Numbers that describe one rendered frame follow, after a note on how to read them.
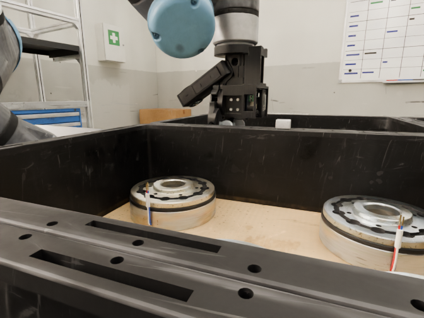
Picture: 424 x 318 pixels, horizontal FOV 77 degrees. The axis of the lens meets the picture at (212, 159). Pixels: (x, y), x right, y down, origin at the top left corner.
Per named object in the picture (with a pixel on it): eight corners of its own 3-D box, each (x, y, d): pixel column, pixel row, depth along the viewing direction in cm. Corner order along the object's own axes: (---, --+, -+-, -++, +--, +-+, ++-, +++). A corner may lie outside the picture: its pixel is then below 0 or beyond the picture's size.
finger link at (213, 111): (213, 144, 44) (218, 90, 43) (205, 144, 45) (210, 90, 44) (224, 146, 48) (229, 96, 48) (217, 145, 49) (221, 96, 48)
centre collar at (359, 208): (355, 222, 24) (356, 216, 24) (348, 202, 28) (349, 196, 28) (421, 231, 22) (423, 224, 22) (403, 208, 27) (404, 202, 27)
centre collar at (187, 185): (144, 192, 31) (144, 187, 31) (165, 180, 36) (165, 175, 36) (182, 197, 30) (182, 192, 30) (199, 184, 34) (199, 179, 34)
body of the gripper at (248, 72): (253, 123, 42) (257, 41, 39) (206, 120, 46) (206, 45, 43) (267, 119, 49) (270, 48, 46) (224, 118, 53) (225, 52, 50)
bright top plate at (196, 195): (111, 200, 30) (111, 195, 30) (159, 176, 39) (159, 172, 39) (194, 214, 27) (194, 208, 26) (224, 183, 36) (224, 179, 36)
